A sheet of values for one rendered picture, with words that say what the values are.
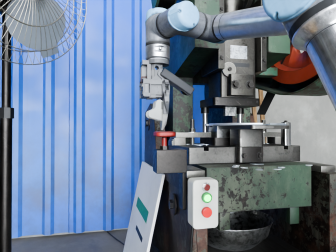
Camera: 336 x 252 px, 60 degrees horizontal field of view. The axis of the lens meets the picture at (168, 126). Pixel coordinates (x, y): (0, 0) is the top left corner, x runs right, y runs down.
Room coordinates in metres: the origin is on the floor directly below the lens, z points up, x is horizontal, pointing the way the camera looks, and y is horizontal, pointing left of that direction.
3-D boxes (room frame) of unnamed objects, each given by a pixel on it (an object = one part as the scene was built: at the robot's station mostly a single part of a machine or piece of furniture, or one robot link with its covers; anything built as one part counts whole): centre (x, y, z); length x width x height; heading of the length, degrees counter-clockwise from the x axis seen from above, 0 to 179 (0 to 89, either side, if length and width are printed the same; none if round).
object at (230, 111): (1.19, -0.26, 0.84); 0.05 x 0.03 x 0.04; 104
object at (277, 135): (1.24, -0.42, 0.76); 0.17 x 0.06 x 0.10; 104
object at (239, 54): (1.16, -0.26, 1.04); 0.17 x 0.15 x 0.30; 14
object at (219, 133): (1.20, -0.25, 0.76); 0.15 x 0.09 x 0.05; 104
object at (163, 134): (0.90, 0.01, 0.72); 0.07 x 0.06 x 0.08; 14
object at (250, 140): (1.03, -0.30, 0.72); 0.25 x 0.14 x 0.14; 14
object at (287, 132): (1.12, -0.45, 0.75); 0.03 x 0.03 x 0.10; 14
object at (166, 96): (0.88, 0.01, 0.86); 0.05 x 0.02 x 0.09; 14
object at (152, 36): (0.89, 0.03, 1.08); 0.09 x 0.08 x 0.11; 35
